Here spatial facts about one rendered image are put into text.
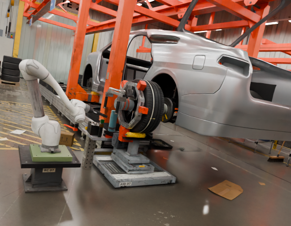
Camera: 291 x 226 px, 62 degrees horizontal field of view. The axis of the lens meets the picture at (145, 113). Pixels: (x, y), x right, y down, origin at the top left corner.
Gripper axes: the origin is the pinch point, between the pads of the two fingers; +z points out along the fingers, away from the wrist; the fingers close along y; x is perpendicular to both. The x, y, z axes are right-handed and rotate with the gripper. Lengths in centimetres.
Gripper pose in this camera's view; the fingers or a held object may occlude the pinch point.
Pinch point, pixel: (103, 115)
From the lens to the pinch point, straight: 273.0
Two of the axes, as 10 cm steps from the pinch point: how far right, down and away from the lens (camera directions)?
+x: -3.9, 9.2, -0.4
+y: -5.8, -2.2, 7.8
